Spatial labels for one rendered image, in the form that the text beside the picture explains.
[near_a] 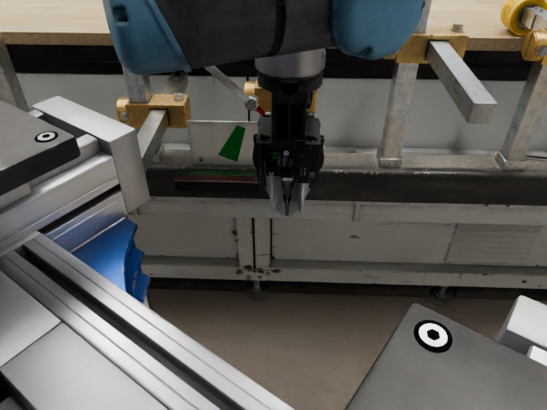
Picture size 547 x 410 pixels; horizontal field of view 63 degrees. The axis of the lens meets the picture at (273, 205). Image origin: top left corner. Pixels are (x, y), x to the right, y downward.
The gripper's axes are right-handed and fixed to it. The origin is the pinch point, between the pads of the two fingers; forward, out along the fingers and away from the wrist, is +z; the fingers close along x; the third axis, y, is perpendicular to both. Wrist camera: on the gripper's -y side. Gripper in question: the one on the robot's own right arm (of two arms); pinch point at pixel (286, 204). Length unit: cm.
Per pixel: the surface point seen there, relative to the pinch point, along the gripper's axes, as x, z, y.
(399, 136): 21.7, 5.4, -29.7
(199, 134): -17.7, 5.5, -28.9
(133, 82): -29.2, -4.9, -29.6
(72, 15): -54, -8, -64
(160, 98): -25.3, -0.8, -31.9
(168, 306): -40, 83, -48
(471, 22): 42, -8, -61
